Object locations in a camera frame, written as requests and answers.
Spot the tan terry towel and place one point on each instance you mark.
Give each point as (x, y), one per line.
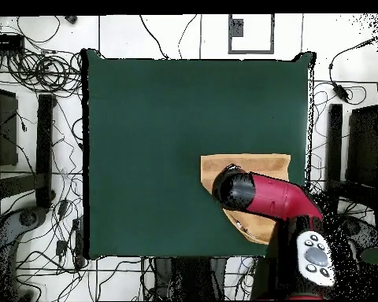
(261, 163)

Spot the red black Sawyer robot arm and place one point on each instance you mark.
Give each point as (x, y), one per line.
(271, 195)

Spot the dark green table cloth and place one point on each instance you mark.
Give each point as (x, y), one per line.
(145, 141)

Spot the black power strip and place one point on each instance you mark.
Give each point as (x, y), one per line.
(78, 242)

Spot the black stand base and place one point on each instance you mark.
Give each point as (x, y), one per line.
(44, 141)
(334, 141)

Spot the black power adapter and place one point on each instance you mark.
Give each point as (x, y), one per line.
(340, 92)

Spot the black computer case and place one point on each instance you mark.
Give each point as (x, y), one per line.
(363, 141)
(3, 125)

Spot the grey office chair base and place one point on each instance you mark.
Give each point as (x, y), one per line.
(363, 232)
(6, 229)

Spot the person's foot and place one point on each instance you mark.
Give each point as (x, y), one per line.
(71, 19)

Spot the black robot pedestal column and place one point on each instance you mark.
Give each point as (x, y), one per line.
(192, 276)

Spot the grey square frame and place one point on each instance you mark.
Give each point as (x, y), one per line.
(251, 51)

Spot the black network switch box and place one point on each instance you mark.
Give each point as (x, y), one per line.
(4, 42)

